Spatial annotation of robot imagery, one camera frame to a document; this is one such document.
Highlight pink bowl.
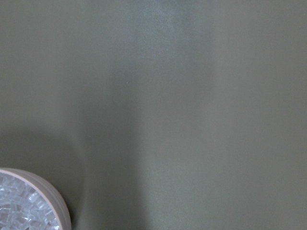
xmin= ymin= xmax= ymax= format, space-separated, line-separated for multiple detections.
xmin=0 ymin=168 xmax=72 ymax=230

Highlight clear ice cubes pile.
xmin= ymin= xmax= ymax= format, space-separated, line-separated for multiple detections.
xmin=0 ymin=173 xmax=61 ymax=230

